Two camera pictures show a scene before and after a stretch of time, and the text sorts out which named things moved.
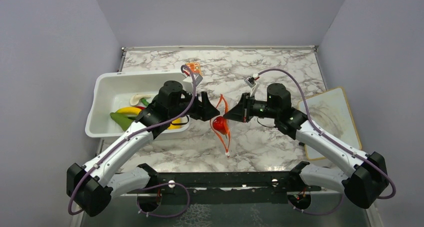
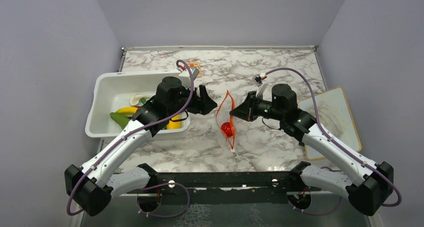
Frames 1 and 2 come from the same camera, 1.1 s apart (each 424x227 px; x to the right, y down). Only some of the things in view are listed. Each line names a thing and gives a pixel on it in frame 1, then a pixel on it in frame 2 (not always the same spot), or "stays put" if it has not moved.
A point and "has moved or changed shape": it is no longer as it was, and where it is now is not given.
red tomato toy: (220, 125) has moved or changed shape
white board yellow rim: (331, 112) stays put
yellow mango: (175, 127) stays put
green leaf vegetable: (124, 121) stays put
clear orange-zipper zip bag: (220, 126) has moved or changed shape
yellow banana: (129, 110) stays put
